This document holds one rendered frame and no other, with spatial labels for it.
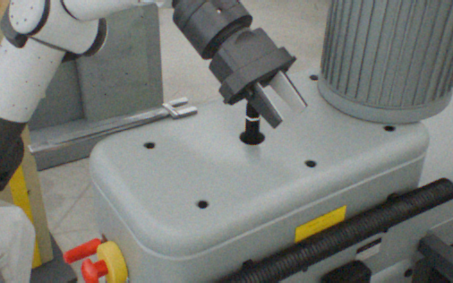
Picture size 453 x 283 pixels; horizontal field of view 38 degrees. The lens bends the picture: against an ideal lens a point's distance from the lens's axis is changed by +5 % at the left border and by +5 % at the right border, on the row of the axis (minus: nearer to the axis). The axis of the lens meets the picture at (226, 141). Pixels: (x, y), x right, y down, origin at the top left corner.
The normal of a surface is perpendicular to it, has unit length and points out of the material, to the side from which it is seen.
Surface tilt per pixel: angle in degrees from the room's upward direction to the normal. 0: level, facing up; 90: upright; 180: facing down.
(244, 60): 30
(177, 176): 0
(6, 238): 57
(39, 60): 93
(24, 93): 93
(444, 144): 0
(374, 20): 90
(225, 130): 0
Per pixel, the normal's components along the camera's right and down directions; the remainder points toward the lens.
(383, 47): -0.36, 0.55
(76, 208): 0.02, -0.80
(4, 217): 0.48, -0.70
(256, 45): 0.38, -0.48
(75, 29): 0.64, 0.38
